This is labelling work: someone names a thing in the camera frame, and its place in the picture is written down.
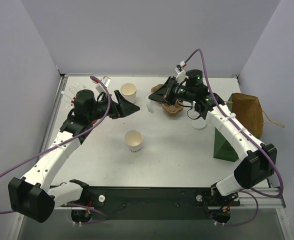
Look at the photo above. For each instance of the white paper coffee cup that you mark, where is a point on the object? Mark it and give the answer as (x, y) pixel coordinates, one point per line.
(133, 140)

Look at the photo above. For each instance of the brown pulp cup carrier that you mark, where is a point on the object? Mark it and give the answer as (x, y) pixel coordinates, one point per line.
(172, 110)

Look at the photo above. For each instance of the aluminium frame rail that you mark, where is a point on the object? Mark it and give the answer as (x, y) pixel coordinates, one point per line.
(247, 201)

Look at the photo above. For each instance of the stacked white paper cups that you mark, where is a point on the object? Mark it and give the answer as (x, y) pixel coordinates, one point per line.
(129, 91)

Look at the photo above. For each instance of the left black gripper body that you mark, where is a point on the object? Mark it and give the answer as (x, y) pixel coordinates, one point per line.
(116, 104)

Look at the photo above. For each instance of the green paper takeout bag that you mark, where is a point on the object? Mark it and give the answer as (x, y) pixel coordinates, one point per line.
(251, 115)

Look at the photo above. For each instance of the red straw holder cup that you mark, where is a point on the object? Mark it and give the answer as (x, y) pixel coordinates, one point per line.
(83, 109)

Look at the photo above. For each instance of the clear plastic cup lid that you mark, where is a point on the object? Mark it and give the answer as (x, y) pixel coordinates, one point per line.
(197, 122)

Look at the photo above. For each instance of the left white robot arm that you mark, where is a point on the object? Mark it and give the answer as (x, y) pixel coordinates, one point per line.
(31, 194)

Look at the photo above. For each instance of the white wrapped straws bundle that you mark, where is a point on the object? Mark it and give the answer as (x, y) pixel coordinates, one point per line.
(69, 95)

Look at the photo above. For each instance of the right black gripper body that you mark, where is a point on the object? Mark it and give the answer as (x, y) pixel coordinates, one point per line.
(170, 88)

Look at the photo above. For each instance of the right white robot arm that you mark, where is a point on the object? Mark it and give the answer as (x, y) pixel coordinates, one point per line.
(257, 160)

